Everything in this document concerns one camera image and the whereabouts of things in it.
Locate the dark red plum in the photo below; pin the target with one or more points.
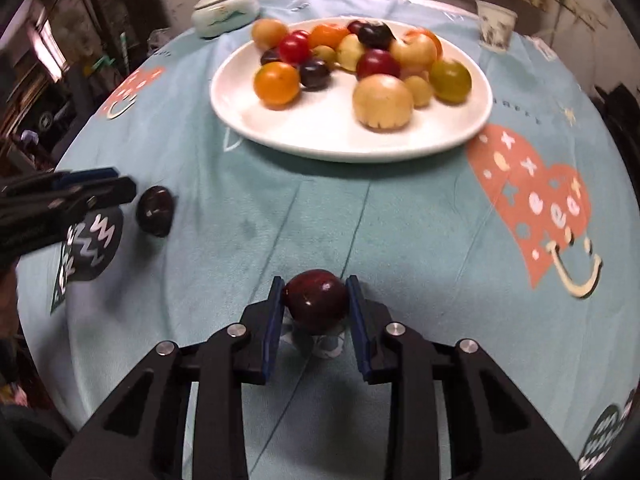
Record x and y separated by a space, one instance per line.
316 300
356 26

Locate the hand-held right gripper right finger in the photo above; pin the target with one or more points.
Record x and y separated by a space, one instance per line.
359 335

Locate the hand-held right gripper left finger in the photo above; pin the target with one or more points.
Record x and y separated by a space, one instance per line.
274 330

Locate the light blue printed tablecloth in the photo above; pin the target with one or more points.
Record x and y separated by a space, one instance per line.
400 220

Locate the green-orange tangerine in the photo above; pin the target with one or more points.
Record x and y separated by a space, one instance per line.
450 80

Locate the printed paper cup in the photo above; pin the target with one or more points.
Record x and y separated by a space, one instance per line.
495 27

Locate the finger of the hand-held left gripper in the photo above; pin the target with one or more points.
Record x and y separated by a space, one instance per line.
90 175
110 191

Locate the small red tomato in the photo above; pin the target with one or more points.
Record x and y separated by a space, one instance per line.
294 46

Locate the white power strip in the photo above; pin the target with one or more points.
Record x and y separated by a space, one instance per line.
544 49

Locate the pale yellow round fruit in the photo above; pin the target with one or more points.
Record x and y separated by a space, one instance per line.
349 51

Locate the speckled tan fruit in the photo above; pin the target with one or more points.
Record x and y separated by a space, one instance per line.
270 31

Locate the large red tomato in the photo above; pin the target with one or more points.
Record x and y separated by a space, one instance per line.
377 63

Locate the white oval plate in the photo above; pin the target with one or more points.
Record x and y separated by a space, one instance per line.
325 130

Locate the tan oval fruit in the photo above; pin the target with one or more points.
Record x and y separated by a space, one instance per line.
382 101

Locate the white green ceramic lidded dish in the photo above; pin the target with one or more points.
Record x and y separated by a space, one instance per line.
222 12

